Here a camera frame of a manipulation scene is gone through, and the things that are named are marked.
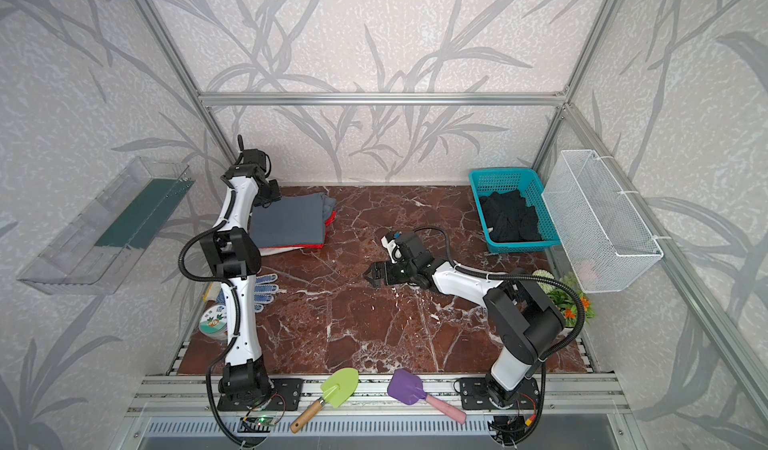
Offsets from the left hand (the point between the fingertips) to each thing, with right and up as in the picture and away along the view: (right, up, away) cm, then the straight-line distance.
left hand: (273, 186), depth 104 cm
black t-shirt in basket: (+84, -12, 0) cm, 85 cm away
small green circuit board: (+11, -59, -34) cm, 69 cm away
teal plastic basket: (+79, +3, +11) cm, 80 cm away
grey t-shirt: (+8, -12, -6) cm, 15 cm away
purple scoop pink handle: (+47, -53, -30) cm, 77 cm away
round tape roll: (-4, -38, -26) cm, 46 cm away
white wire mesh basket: (+89, -14, -42) cm, 99 cm away
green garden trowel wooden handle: (+30, -54, -31) cm, 69 cm away
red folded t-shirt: (+16, -21, -2) cm, 27 cm away
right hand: (+38, -25, -16) cm, 49 cm away
